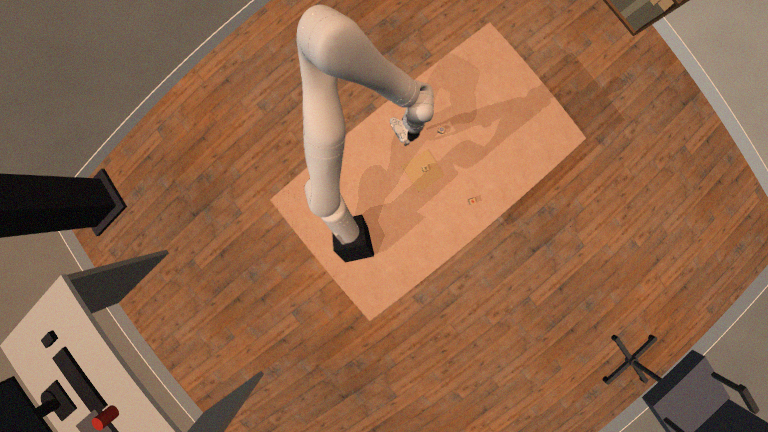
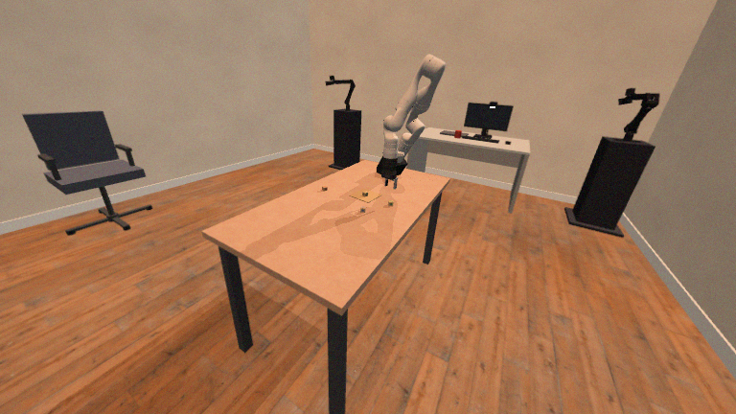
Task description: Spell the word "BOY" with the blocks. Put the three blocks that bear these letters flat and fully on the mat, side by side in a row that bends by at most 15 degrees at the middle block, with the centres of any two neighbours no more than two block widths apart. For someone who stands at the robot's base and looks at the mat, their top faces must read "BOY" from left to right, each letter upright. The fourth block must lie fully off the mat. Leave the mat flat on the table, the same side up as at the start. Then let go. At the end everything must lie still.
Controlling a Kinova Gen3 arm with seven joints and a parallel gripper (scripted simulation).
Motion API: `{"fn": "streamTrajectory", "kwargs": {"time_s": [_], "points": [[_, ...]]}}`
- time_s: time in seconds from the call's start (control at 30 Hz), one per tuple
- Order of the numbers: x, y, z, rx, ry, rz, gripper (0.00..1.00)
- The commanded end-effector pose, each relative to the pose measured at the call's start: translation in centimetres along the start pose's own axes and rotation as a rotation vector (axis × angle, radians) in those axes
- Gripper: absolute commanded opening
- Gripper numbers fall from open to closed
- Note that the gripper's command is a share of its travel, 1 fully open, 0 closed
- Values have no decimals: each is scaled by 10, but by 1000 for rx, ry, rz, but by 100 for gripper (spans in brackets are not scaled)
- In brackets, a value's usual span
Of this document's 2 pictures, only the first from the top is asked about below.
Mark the tan square mat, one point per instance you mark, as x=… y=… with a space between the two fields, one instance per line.
x=419 y=178

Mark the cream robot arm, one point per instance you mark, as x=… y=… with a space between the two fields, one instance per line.
x=331 y=43

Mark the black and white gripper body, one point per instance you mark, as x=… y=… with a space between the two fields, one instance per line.
x=402 y=130

